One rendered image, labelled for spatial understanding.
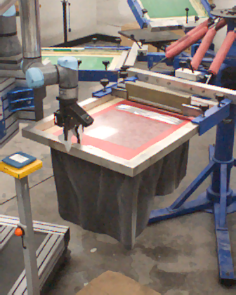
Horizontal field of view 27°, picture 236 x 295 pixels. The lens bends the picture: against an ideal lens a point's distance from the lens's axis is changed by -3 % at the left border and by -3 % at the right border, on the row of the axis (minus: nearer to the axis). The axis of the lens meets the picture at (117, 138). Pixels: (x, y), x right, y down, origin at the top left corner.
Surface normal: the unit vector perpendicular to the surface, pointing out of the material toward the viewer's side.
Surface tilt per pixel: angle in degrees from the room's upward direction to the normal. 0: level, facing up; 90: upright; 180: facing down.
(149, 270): 0
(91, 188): 91
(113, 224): 91
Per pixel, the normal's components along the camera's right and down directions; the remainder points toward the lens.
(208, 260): 0.00, -0.91
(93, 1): 0.80, 0.25
